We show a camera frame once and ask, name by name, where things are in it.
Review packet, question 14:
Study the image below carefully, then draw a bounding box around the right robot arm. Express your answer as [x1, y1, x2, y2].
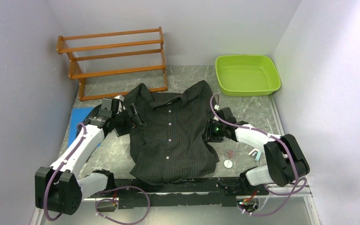
[202, 107, 310, 195]

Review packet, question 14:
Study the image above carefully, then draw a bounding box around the white round badge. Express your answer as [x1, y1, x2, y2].
[223, 159, 233, 169]

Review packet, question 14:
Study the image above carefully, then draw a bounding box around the orange wooden shoe rack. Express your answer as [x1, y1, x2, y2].
[56, 27, 168, 101]

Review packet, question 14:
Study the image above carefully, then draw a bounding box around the blue flat mat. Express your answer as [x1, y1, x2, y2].
[67, 107, 102, 148]

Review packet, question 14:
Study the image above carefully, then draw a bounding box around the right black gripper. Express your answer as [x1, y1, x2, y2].
[202, 119, 226, 143]

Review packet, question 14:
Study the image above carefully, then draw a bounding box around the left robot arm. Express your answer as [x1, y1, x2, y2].
[35, 95, 145, 221]

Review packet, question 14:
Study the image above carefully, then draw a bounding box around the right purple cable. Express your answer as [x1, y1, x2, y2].
[210, 93, 308, 218]

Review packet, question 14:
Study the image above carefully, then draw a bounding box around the purple cable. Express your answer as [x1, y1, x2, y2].
[43, 122, 151, 225]
[210, 93, 308, 218]

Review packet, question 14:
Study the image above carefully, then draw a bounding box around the black base beam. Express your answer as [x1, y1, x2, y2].
[105, 176, 270, 209]

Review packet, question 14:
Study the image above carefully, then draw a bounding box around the green plastic basin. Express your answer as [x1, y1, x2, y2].
[215, 54, 281, 97]

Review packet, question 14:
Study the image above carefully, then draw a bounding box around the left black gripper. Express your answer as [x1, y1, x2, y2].
[112, 104, 146, 137]

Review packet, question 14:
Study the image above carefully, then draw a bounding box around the aluminium frame rail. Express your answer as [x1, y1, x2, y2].
[37, 176, 313, 202]

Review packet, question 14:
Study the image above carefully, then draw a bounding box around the black pinstriped shirt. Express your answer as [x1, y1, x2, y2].
[124, 80, 219, 185]

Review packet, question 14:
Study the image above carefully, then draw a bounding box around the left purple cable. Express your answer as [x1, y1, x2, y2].
[43, 122, 151, 225]

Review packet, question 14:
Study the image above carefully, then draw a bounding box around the red round brooch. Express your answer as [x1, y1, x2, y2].
[225, 150, 235, 159]

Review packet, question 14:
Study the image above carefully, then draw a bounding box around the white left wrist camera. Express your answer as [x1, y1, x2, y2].
[114, 95, 124, 104]

